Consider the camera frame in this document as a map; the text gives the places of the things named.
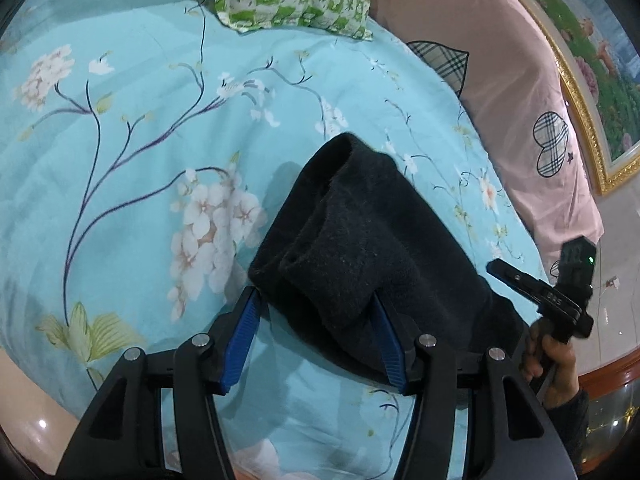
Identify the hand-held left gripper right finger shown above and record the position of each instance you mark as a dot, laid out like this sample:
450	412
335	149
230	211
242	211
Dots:
387	350

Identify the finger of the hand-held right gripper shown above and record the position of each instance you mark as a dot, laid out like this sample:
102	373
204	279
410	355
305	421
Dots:
515	277

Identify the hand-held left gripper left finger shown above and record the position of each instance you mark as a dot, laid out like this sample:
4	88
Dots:
245	340

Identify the black pants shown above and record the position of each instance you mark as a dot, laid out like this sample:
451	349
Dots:
350	240

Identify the person's right forearm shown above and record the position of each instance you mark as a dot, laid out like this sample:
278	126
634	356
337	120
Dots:
570	430

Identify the person's right hand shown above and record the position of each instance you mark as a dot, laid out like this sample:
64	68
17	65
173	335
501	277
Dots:
561	362

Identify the brown wooden furniture edge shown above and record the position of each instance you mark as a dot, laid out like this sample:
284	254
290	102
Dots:
610	375

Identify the gold framed flower picture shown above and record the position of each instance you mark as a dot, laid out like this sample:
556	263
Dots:
610	85

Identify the blue floral bed sheet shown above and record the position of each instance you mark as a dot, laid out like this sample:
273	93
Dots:
125	185

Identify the pink quilt with plaid hearts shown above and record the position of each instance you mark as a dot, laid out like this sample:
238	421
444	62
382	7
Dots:
500	50

